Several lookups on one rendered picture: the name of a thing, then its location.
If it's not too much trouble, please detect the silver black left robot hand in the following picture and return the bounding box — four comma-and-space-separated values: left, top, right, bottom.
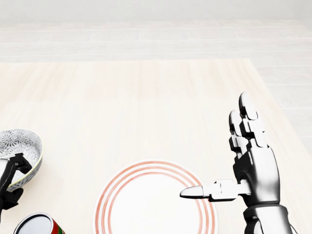
0, 153, 33, 211

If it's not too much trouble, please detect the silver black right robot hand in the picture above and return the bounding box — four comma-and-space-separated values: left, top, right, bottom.
179, 91, 281, 208

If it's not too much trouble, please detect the black white patterned bowl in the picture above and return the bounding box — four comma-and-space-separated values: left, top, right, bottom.
0, 129, 44, 192

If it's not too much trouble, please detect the white plate with red rings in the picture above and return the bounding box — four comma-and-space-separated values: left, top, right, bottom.
93, 160, 218, 234

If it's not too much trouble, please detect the red green striped tin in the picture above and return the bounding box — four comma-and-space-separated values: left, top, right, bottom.
13, 212, 66, 234

